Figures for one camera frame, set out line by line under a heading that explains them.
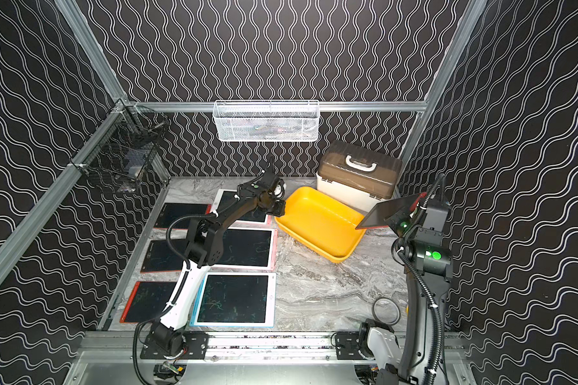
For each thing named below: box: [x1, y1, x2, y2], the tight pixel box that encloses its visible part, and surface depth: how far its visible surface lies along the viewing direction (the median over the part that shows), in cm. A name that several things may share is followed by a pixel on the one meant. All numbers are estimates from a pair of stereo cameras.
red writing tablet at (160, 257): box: [140, 239, 189, 273], surface depth 95 cm
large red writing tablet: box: [119, 280, 178, 324], surface depth 86 cm
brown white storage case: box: [316, 139, 403, 212], surface depth 100 cm
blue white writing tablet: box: [190, 272, 277, 329], surface depth 84 cm
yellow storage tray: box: [274, 186, 367, 264], surface depth 107 cm
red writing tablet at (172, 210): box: [153, 202, 213, 230], surface depth 112 cm
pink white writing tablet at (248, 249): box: [210, 226, 278, 272], surface depth 97 cm
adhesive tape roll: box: [371, 296, 401, 326], surface depth 83 cm
